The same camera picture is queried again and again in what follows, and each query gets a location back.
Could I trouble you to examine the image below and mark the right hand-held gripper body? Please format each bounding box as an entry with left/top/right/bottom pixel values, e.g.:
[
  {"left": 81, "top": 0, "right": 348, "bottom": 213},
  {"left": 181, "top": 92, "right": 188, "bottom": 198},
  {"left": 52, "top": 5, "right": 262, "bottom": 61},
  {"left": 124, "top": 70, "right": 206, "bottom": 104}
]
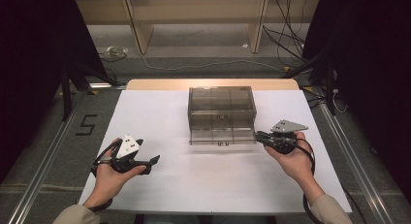
[{"left": 265, "top": 119, "right": 309, "bottom": 155}]

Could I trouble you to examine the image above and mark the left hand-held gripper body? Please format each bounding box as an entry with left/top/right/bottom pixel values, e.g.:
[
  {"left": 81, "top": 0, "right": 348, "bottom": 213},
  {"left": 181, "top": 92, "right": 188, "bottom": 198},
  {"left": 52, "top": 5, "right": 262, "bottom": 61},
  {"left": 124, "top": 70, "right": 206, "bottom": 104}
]
[{"left": 110, "top": 134, "right": 153, "bottom": 176}]

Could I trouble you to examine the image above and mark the smoky transparent drawer cabinet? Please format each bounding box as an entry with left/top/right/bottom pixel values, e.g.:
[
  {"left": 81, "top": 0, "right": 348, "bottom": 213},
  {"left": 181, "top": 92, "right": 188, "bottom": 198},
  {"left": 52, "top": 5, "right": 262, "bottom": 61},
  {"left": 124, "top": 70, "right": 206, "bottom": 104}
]
[{"left": 187, "top": 85, "right": 258, "bottom": 132}]

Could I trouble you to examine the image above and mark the person's left hand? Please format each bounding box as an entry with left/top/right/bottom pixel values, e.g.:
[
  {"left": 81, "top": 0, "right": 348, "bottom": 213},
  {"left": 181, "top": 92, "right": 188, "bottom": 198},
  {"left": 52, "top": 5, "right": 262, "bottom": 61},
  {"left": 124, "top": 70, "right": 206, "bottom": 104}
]
[{"left": 82, "top": 138, "right": 147, "bottom": 208}]

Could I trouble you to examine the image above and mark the person's right hand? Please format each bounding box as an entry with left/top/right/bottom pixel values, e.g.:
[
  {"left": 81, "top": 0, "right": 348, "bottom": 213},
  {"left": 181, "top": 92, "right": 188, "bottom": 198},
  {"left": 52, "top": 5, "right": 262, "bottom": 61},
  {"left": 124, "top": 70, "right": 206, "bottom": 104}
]
[{"left": 264, "top": 131, "right": 326, "bottom": 203}]

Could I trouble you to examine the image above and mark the white paper sheet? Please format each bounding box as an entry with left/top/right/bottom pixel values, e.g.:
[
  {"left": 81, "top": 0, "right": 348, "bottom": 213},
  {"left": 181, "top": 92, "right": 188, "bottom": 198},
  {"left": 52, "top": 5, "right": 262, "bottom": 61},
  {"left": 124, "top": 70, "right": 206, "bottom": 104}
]
[{"left": 79, "top": 89, "right": 353, "bottom": 215}]

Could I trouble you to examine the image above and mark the black tripod stand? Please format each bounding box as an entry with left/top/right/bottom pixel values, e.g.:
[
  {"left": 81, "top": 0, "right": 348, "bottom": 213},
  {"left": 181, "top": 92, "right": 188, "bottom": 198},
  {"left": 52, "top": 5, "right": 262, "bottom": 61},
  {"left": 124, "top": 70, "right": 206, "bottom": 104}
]
[
  {"left": 282, "top": 50, "right": 338, "bottom": 116},
  {"left": 60, "top": 62, "right": 119, "bottom": 121}
]

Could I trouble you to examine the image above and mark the black curtain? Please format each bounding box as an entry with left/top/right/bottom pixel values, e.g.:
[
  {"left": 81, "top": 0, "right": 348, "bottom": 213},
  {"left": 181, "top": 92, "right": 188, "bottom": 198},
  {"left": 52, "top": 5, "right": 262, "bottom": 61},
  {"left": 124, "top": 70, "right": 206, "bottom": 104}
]
[
  {"left": 301, "top": 0, "right": 411, "bottom": 203},
  {"left": 0, "top": 0, "right": 110, "bottom": 183}
]

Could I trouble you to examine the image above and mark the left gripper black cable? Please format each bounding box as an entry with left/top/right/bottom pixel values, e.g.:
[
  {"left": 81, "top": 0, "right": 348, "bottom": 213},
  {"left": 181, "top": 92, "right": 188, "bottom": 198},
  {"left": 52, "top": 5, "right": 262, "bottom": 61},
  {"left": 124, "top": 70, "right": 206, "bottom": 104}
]
[{"left": 90, "top": 139, "right": 114, "bottom": 212}]

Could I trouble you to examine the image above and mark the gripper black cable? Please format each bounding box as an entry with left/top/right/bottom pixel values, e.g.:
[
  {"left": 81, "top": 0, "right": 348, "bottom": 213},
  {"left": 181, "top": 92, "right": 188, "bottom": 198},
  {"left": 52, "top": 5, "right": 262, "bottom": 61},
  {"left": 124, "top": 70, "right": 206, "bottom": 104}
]
[
  {"left": 294, "top": 138, "right": 324, "bottom": 224},
  {"left": 90, "top": 139, "right": 114, "bottom": 212}
]

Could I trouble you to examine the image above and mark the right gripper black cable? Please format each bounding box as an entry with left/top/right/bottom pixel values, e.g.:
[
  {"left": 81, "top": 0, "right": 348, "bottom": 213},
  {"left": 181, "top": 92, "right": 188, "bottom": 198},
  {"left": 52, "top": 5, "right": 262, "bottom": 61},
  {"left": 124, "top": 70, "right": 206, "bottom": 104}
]
[{"left": 294, "top": 138, "right": 324, "bottom": 224}]

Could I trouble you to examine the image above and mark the thin white cable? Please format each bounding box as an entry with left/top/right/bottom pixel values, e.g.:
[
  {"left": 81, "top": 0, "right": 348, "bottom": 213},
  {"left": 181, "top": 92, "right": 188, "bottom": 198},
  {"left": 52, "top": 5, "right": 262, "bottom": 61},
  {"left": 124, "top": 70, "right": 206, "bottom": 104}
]
[{"left": 332, "top": 87, "right": 349, "bottom": 114}]

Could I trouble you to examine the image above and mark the short aluminium rail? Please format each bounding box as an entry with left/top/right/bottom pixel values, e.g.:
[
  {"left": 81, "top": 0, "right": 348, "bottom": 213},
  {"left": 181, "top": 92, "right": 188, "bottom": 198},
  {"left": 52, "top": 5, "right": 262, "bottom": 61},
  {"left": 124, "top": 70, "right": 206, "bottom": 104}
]
[{"left": 88, "top": 82, "right": 128, "bottom": 90}]

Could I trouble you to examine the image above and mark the bundle of black cables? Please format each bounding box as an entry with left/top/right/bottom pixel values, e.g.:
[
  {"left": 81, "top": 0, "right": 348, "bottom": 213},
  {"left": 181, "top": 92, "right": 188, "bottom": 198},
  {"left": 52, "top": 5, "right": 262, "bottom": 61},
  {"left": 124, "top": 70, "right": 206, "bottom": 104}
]
[{"left": 262, "top": 0, "right": 307, "bottom": 68}]

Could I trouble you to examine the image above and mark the long aluminium rail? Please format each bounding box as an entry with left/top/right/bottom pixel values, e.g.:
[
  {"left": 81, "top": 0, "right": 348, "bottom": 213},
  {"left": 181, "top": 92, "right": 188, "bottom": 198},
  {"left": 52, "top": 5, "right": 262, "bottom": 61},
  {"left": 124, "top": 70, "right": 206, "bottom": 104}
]
[
  {"left": 318, "top": 102, "right": 396, "bottom": 224},
  {"left": 8, "top": 91, "right": 93, "bottom": 224}
]

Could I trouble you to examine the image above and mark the coiled pale cable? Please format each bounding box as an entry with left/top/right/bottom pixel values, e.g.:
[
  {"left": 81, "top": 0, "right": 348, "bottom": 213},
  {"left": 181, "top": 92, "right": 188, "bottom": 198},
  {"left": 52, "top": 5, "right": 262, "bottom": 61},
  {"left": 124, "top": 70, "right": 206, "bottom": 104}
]
[{"left": 97, "top": 46, "right": 130, "bottom": 63}]

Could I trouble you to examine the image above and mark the black floor cable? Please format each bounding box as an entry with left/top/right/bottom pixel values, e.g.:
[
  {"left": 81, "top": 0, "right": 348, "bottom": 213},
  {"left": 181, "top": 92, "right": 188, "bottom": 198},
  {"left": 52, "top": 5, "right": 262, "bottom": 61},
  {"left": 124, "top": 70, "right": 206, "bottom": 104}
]
[{"left": 341, "top": 184, "right": 367, "bottom": 224}]

